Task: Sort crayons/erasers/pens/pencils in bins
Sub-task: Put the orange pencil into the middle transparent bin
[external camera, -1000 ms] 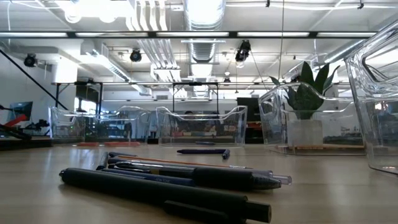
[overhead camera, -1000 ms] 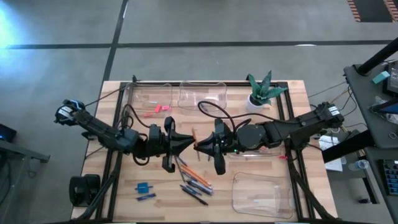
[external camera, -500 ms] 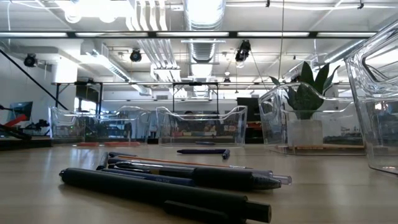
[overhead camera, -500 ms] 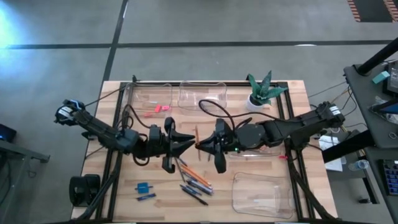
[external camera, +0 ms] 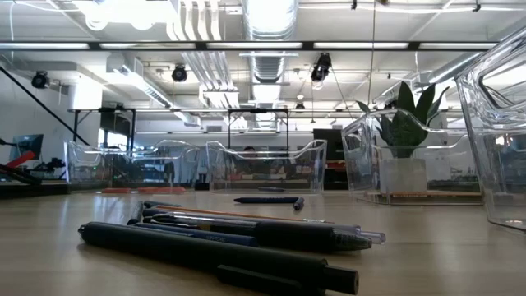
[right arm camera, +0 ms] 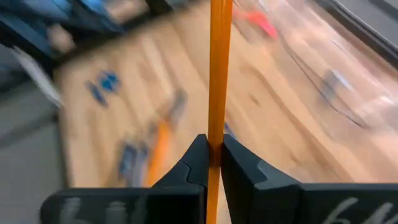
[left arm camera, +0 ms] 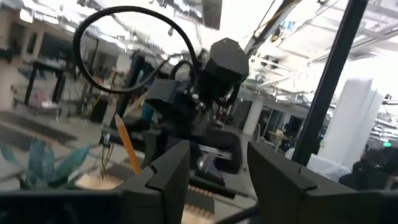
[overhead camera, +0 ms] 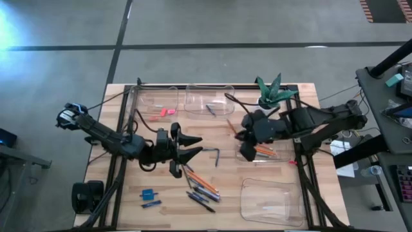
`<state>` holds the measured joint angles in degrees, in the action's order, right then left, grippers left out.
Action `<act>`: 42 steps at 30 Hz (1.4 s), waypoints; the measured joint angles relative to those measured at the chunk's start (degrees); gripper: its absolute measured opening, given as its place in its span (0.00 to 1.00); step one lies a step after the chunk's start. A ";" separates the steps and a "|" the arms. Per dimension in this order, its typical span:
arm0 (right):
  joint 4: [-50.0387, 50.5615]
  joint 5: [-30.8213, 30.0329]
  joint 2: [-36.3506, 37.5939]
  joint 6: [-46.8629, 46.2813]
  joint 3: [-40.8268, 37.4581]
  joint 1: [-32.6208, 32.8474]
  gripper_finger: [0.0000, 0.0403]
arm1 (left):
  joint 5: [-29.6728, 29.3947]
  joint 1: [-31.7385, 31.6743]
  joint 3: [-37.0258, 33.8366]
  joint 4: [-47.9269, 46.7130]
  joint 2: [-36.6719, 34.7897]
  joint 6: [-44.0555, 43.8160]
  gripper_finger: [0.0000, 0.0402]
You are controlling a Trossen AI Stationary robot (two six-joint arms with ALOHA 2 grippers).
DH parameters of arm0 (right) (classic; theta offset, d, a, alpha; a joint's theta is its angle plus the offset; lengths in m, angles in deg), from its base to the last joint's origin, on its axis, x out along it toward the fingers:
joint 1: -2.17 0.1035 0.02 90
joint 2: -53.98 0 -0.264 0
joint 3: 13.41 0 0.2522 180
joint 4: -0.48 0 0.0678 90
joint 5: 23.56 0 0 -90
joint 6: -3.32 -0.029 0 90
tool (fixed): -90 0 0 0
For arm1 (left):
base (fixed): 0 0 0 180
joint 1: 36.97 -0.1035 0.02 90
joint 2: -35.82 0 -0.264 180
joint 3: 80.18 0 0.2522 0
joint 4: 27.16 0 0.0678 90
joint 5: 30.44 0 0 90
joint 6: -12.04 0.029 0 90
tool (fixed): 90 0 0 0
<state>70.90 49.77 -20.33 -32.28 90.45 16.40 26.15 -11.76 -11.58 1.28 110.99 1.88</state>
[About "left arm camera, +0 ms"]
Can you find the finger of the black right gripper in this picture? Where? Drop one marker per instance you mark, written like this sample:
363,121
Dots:
174,99
161,140

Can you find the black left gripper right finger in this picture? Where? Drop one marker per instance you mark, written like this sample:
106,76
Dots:
311,208

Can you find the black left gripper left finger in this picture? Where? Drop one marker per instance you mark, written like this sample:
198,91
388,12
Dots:
93,208

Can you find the orange pencil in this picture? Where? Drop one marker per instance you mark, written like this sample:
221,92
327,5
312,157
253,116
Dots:
127,143

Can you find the black slanted pole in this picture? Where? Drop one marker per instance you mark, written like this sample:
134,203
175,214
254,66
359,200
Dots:
264,29

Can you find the green plant in white pot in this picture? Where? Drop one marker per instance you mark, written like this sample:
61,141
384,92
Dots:
40,165

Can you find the black floor mat orange striped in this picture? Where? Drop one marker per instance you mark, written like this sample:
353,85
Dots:
199,199

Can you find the person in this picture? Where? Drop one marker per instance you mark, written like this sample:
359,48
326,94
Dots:
373,171

